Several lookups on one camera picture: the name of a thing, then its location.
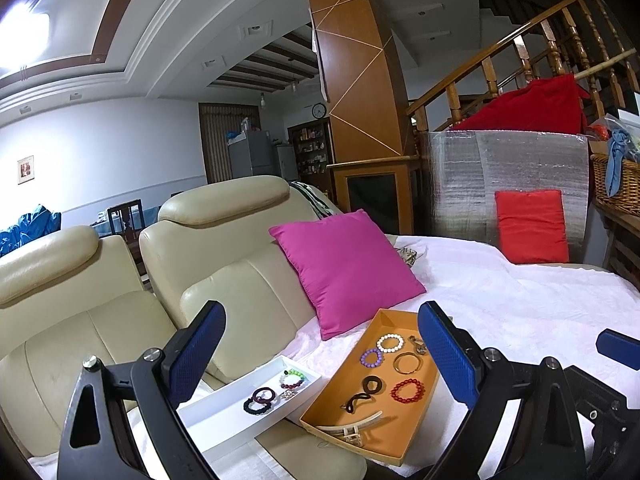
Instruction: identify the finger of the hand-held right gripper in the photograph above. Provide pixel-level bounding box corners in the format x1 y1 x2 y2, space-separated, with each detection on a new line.
596 329 640 361
564 366 640 480

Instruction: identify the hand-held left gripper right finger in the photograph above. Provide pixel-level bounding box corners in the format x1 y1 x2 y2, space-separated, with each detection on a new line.
418 301 587 480

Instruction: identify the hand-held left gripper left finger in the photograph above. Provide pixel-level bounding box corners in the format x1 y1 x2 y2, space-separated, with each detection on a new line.
56 301 227 480

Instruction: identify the red bead bracelet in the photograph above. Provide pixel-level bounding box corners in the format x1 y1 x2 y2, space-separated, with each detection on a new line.
391 379 426 404

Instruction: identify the white tray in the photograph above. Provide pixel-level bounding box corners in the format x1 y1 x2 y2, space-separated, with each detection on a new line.
176 355 323 463

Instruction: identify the orange tray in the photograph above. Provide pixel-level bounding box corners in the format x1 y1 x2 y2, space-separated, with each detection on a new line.
299 308 453 467

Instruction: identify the gold bangle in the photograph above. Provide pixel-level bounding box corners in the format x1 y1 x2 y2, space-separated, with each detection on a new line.
392 351 424 375

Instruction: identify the wooden slatted crate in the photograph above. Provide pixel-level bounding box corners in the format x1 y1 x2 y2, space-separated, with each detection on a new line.
592 200 640 286

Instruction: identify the patterned fabric piece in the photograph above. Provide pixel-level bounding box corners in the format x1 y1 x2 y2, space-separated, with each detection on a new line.
392 245 426 266

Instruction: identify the beige hair claw clip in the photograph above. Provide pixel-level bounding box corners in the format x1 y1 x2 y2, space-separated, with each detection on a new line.
312 410 385 447

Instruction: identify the pink cushion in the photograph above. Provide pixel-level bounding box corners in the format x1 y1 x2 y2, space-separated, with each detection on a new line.
268 210 427 342

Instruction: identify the cream leather sofa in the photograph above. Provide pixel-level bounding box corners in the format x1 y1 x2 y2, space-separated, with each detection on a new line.
0 175 368 480

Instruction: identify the red cushion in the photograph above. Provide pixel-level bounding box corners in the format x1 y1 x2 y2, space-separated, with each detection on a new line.
494 190 571 265

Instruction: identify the wicker basket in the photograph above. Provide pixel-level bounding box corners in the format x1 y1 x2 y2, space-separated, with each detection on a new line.
590 152 640 216

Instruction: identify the dark wooden chair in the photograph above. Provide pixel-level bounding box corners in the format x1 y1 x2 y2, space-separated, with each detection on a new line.
106 199 151 291

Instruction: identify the silver foil board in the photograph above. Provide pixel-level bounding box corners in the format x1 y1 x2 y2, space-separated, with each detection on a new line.
419 130 592 263

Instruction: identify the blue cloth in basket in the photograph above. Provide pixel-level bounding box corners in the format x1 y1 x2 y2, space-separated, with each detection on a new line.
604 129 633 197

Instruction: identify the striped cloth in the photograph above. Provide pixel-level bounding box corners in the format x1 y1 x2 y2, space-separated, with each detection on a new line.
290 181 343 221

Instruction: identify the wooden cabinet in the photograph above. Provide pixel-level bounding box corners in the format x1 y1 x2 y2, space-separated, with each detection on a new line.
326 155 423 236

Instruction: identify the large grey refrigerator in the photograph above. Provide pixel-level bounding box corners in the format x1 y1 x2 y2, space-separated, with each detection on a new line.
227 130 275 181

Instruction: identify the blue cloth heap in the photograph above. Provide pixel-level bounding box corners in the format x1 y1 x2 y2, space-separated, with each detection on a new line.
0 205 62 258

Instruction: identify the small grey refrigerator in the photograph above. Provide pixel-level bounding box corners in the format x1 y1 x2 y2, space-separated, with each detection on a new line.
274 144 299 182

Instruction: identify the clear plastic bag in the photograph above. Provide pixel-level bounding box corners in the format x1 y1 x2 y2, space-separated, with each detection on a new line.
595 107 640 156

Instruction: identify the dark wooden shelf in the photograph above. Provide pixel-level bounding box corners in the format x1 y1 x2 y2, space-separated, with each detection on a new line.
287 120 335 196

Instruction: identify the red cloth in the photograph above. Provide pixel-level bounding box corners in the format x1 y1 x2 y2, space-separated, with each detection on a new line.
447 74 591 136

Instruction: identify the wooden pillar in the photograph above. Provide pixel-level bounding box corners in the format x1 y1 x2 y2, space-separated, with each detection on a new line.
300 0 411 158

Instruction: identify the wooden staircase railing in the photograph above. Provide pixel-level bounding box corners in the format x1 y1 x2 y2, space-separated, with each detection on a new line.
405 0 640 133

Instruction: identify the ceiling light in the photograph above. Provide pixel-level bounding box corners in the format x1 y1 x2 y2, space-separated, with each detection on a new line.
0 2 51 73

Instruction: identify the black hair tie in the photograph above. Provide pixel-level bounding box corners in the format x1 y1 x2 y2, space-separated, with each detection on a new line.
341 391 373 413

